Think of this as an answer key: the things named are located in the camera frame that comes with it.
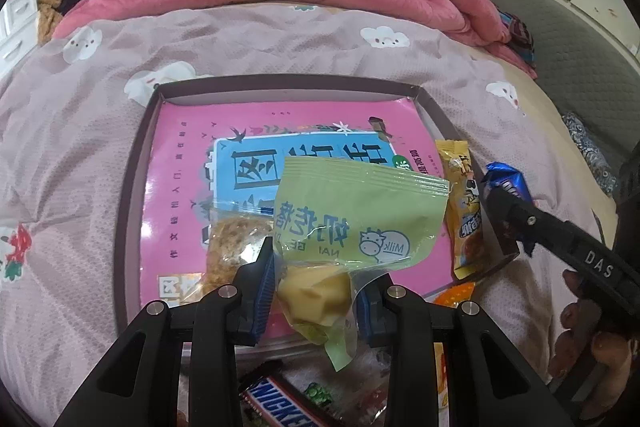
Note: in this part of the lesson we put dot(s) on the dark multicolour cloth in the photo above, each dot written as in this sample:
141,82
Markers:
517,37

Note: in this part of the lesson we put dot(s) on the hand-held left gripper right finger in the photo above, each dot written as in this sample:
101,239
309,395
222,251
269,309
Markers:
367,317

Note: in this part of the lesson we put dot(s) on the brown chocolate bar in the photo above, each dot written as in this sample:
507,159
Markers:
280,402

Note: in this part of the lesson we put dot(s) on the green milk snack packet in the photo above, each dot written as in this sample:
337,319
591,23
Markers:
350,207

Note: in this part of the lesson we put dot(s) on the pink shallow cardboard box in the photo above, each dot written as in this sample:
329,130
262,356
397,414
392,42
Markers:
175,187

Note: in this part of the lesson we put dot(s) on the clear meat floss cake packet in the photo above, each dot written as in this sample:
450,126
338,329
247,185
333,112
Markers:
232,247

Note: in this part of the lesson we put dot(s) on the clear wrapped red snack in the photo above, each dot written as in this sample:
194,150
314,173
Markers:
370,387

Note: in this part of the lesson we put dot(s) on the white drawer cabinet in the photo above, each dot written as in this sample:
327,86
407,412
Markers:
17,27

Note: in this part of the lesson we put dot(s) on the tan knitted cloth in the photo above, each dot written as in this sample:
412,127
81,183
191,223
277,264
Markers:
50,17

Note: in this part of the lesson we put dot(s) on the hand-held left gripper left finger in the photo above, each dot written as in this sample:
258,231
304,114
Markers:
262,302

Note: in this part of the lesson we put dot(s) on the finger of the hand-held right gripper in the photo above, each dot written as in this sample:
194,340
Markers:
530,219

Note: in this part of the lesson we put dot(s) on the mauve cloud print bedsheet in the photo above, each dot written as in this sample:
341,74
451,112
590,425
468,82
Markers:
75,157

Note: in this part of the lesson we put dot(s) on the blue shiny snack packet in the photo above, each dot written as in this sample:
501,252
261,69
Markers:
505,177

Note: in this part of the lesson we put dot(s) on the yellow cartoon snack packet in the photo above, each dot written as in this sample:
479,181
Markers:
465,227

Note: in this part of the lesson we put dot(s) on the dark patterned pillow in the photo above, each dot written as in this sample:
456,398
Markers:
590,152

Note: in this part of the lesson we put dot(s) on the green pea snack packet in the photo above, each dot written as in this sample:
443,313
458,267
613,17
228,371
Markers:
319,394

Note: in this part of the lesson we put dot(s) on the orange yellow snack packet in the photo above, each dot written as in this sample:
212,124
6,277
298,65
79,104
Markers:
455,294

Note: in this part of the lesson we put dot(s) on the person's right hand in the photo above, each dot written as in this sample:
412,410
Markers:
585,337

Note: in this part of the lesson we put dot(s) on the grey quilted headboard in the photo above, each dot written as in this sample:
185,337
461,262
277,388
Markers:
575,57

